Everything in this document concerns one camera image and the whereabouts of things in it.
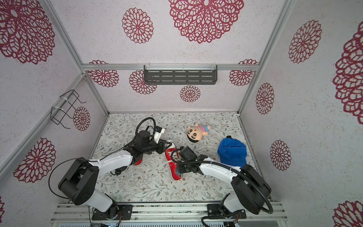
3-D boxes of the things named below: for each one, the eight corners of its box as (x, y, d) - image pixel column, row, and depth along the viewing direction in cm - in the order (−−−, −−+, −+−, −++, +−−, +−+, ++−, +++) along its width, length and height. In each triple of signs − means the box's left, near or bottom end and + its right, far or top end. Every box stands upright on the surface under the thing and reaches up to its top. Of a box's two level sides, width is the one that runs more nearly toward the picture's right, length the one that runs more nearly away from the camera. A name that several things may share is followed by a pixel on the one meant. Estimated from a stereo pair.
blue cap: (220, 167, 92) (222, 163, 88) (215, 139, 106) (217, 135, 102) (248, 167, 92) (251, 163, 88) (240, 139, 106) (242, 135, 102)
